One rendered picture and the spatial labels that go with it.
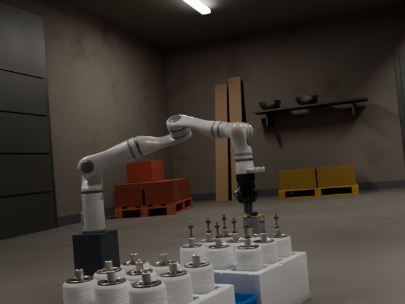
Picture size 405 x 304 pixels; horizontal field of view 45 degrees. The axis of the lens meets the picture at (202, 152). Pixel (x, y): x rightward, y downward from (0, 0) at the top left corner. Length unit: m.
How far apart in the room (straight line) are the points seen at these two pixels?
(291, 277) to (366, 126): 6.67
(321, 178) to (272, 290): 5.85
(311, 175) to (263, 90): 2.00
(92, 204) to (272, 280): 0.85
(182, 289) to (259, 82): 7.56
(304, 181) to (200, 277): 6.14
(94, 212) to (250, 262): 0.77
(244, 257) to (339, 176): 5.88
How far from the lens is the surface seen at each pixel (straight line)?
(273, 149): 8.61
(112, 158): 2.13
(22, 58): 6.07
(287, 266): 1.82
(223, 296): 1.47
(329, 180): 7.51
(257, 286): 1.65
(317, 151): 8.47
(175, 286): 1.35
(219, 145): 8.48
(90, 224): 2.16
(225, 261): 1.75
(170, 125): 2.10
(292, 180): 7.54
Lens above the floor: 0.52
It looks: 2 degrees up
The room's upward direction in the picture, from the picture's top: 5 degrees counter-clockwise
